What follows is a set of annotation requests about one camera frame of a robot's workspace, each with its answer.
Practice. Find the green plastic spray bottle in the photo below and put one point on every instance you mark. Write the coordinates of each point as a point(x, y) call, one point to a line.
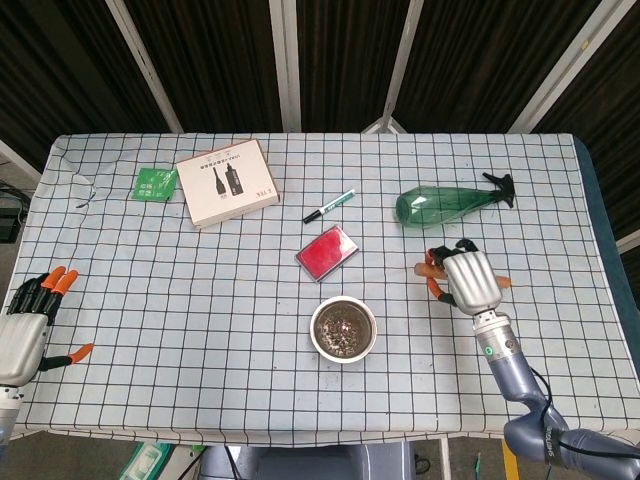
point(435, 205)

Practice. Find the crushed nut pieces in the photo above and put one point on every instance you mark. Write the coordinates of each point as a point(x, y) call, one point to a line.
point(342, 331)

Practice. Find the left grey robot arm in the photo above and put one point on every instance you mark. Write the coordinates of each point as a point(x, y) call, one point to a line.
point(6, 415)

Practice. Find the green-white marker pen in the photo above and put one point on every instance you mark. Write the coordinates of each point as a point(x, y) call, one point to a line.
point(332, 204)

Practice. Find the white metal frame post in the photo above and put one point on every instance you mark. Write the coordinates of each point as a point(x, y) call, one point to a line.
point(145, 67)
point(286, 65)
point(397, 75)
point(565, 70)

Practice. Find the red ink pad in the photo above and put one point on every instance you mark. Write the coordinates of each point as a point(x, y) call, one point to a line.
point(325, 252)

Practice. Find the white cardboard box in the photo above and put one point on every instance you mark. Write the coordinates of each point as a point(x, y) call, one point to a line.
point(227, 182)

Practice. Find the light blue checked tablecloth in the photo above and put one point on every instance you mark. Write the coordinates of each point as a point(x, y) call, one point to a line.
point(200, 325)

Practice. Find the stainless steel bowl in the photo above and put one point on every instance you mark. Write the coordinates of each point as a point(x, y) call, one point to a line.
point(316, 332)

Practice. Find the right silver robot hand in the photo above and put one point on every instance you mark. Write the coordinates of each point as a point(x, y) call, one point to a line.
point(472, 280)

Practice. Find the green foil packet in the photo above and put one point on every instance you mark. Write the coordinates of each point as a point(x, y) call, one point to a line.
point(152, 185)

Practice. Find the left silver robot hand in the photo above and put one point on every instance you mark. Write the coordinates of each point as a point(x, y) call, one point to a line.
point(22, 330)

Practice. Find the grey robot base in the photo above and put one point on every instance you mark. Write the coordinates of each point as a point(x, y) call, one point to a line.
point(310, 462)

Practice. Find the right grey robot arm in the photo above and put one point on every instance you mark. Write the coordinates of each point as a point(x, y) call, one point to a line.
point(520, 380)

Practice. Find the green and white crate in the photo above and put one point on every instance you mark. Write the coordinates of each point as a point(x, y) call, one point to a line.
point(147, 462)

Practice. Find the black equipment box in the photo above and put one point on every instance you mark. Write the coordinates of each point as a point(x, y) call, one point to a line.
point(9, 215)

